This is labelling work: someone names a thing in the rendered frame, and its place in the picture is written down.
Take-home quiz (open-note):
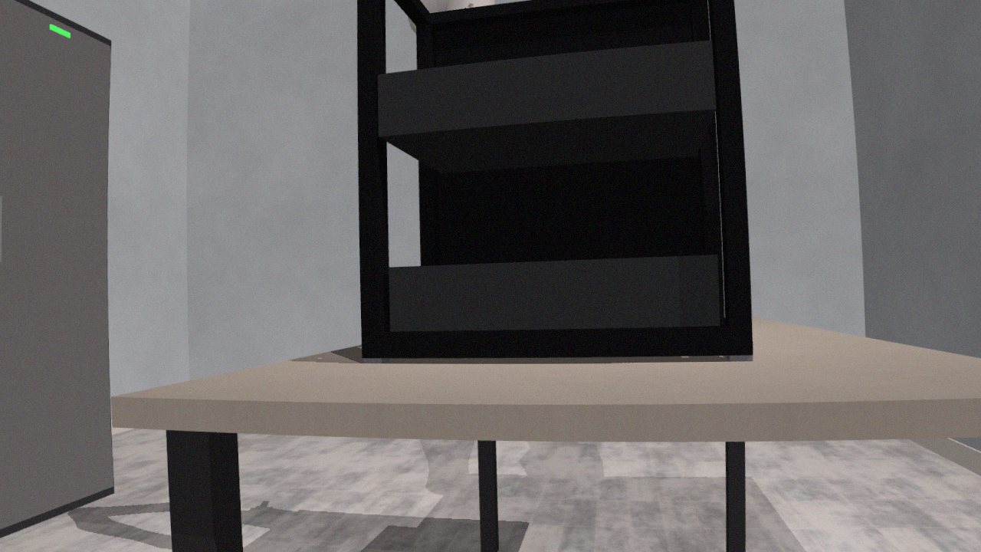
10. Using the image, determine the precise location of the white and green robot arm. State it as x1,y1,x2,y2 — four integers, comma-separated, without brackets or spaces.
408,0,495,33

